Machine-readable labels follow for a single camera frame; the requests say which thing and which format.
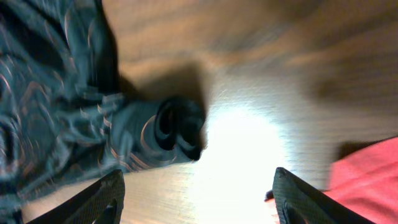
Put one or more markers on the black orange-patterned jersey shirt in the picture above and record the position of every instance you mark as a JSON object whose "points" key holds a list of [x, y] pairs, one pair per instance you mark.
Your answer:
{"points": [[64, 118]]}

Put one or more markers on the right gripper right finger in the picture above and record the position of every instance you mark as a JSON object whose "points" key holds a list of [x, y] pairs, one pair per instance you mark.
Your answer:
{"points": [[298, 202]]}

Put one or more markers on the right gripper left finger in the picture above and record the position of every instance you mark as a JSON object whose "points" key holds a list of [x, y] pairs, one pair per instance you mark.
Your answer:
{"points": [[100, 203]]}

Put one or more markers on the red t-shirt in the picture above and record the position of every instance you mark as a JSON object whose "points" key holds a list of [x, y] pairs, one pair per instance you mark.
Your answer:
{"points": [[366, 181]]}

